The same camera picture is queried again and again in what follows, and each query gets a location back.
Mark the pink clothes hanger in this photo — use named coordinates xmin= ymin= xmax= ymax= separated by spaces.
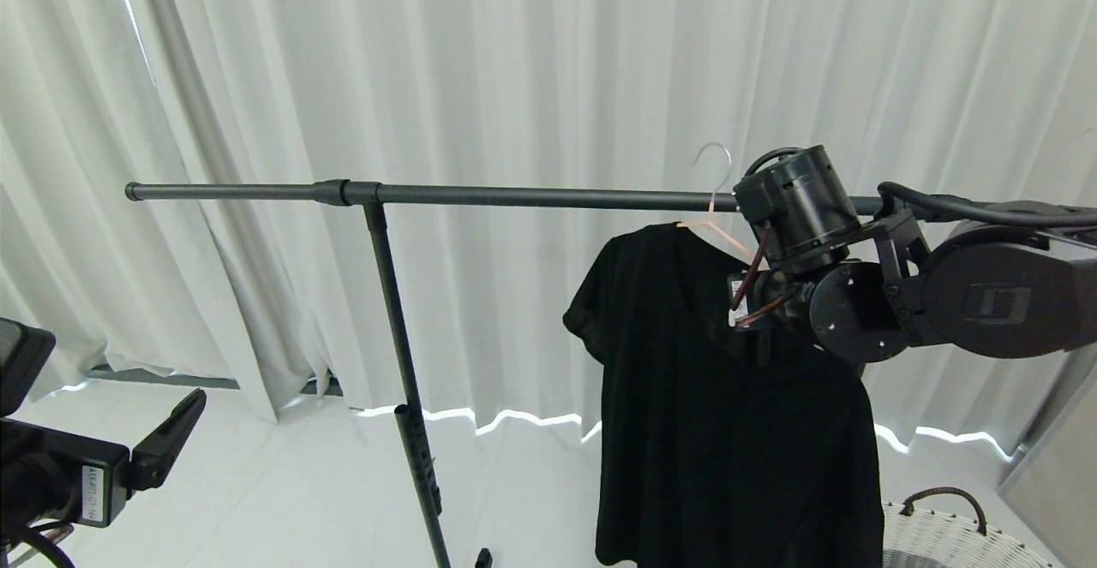
xmin=677 ymin=141 xmax=759 ymax=265

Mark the white curtain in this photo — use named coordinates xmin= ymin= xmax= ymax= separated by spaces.
xmin=0 ymin=0 xmax=1097 ymax=457

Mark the black garment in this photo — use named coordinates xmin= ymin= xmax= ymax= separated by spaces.
xmin=563 ymin=224 xmax=885 ymax=568

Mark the white laundry basket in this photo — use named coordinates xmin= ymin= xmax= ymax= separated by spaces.
xmin=883 ymin=487 xmax=1059 ymax=568

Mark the black cable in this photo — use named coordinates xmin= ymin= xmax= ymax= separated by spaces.
xmin=878 ymin=181 xmax=1097 ymax=228

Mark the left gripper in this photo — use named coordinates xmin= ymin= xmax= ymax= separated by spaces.
xmin=0 ymin=388 xmax=207 ymax=528

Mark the black clothes rack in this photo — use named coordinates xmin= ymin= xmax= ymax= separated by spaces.
xmin=125 ymin=178 xmax=884 ymax=568

